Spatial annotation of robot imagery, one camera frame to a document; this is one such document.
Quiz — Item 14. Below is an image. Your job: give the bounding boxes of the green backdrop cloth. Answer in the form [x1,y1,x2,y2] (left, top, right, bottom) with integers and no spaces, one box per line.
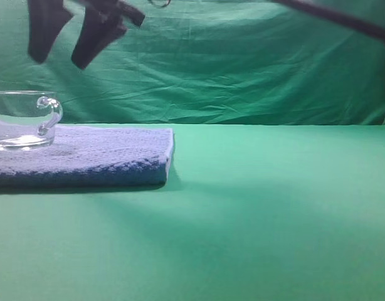
[0,1,385,125]

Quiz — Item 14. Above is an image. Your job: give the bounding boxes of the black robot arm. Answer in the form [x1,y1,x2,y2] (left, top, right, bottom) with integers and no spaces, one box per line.
[27,0,385,70]

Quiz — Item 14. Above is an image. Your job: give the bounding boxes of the transparent glass cup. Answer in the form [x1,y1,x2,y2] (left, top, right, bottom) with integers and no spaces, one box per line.
[0,91,63,151]

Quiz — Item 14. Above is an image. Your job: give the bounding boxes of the folded blue towel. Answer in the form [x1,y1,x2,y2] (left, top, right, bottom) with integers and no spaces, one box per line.
[0,125,174,189]

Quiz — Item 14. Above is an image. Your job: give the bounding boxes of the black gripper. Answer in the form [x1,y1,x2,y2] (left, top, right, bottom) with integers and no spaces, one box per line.
[27,0,145,70]

